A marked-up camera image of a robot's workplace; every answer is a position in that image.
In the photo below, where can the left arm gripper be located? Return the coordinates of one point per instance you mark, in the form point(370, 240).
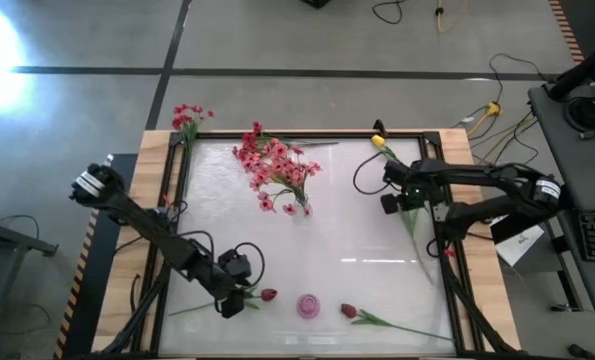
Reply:
point(232, 270)

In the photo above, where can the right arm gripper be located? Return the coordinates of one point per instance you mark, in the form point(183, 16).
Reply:
point(412, 187)

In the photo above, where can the yellow tulip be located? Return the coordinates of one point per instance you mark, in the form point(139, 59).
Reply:
point(410, 220)
point(378, 141)

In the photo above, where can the dark red tulip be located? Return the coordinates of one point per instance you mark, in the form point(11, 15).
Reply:
point(268, 294)
point(348, 310)

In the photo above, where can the pink glass vase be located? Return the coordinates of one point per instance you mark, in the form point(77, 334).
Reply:
point(308, 306)

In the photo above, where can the red flower bunch short stem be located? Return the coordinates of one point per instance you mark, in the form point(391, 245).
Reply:
point(181, 120)

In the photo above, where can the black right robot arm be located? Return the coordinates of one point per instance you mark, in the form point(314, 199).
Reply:
point(477, 172)

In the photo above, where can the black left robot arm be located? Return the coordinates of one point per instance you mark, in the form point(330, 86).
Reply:
point(142, 220)

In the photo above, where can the clear glass vase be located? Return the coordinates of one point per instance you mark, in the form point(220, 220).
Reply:
point(304, 210)

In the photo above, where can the white table mat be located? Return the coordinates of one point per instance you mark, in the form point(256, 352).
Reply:
point(327, 250)

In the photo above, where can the white paper box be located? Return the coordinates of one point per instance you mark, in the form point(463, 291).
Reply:
point(519, 245)

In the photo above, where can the black floor mat striped edge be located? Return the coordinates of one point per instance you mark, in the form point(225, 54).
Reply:
point(107, 250)

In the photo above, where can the grey side desk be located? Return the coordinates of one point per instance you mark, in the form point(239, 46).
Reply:
point(577, 165)

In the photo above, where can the black object at floor edge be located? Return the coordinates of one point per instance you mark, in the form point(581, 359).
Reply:
point(317, 2)

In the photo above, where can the black slanted pole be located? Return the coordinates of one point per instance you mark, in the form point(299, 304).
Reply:
point(584, 62)

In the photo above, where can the grey metal stand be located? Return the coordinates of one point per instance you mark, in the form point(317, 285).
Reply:
point(7, 240)

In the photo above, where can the dark mat with striped edge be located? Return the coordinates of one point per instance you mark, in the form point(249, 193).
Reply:
point(592, 20)

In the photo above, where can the black frame clamp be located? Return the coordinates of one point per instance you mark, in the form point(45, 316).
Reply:
point(379, 127)

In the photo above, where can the black metal table frame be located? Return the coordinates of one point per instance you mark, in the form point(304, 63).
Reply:
point(317, 135)

